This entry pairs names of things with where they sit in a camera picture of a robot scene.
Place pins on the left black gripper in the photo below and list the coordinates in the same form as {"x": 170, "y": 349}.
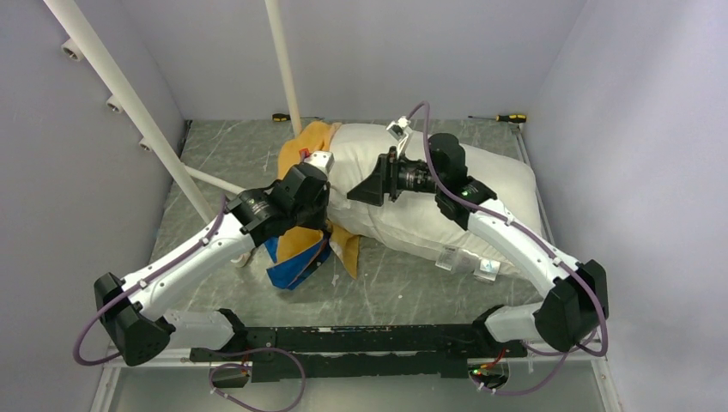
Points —
{"x": 319, "y": 221}

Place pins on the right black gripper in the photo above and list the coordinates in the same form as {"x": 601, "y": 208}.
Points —
{"x": 383, "y": 180}

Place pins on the yellow and blue pillowcase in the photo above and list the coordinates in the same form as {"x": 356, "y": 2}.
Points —
{"x": 299, "y": 252}

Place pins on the white pillow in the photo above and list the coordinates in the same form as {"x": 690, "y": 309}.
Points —
{"x": 413, "y": 223}

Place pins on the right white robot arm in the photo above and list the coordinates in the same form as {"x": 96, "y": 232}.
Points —
{"x": 575, "y": 297}

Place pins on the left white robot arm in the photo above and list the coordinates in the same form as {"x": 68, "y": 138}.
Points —
{"x": 135, "y": 310}

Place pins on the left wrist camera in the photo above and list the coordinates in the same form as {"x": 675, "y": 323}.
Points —
{"x": 322, "y": 160}

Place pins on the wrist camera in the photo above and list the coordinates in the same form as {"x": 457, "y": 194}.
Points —
{"x": 322, "y": 160}
{"x": 401, "y": 130}

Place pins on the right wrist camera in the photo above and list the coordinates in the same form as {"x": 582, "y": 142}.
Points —
{"x": 401, "y": 130}

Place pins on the left yellow handled screwdriver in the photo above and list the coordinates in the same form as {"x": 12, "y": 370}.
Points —
{"x": 286, "y": 117}

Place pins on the yellow handled screwdriver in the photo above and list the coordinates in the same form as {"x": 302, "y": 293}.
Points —
{"x": 286, "y": 117}
{"x": 516, "y": 118}

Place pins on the right yellow handled screwdriver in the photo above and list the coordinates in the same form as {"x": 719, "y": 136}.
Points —
{"x": 516, "y": 118}

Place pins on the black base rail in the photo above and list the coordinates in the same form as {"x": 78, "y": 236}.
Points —
{"x": 275, "y": 353}

